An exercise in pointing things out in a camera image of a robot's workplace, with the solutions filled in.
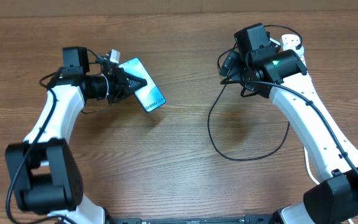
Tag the white power strip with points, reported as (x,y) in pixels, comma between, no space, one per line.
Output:
(291,39)

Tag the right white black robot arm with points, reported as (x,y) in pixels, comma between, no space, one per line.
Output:
(276,70)

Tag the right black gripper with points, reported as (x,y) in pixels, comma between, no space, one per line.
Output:
(234,68)

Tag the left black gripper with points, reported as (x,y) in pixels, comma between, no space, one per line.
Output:
(120,78)

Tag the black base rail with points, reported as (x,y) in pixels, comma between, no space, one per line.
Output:
(194,220)

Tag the white charger plug adapter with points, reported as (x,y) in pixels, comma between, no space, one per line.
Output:
(299,52)

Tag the blue Galaxy smartphone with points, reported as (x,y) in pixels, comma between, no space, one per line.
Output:
(149,96)

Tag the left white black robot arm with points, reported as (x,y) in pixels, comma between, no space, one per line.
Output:
(45,178)

